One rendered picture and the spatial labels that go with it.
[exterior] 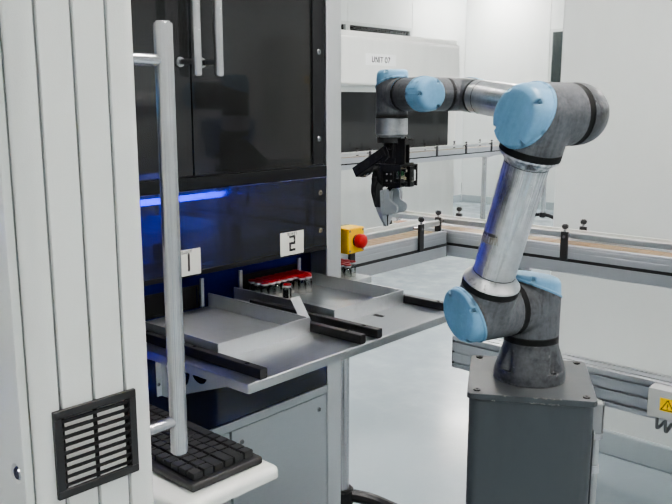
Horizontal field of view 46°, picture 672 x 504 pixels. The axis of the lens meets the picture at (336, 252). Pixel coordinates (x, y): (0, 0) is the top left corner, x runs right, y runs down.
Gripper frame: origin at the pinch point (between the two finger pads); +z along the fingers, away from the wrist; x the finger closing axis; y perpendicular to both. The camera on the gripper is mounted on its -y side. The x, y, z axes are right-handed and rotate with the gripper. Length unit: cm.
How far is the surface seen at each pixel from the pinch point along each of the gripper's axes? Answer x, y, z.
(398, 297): 4.0, 1.6, 19.5
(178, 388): -86, 28, 11
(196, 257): -37.4, -25.0, 6.5
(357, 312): -11.8, 1.3, 20.2
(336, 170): 10.9, -24.1, -10.1
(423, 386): 160, -94, 109
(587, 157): 144, -11, -7
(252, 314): -27.9, -17.1, 20.4
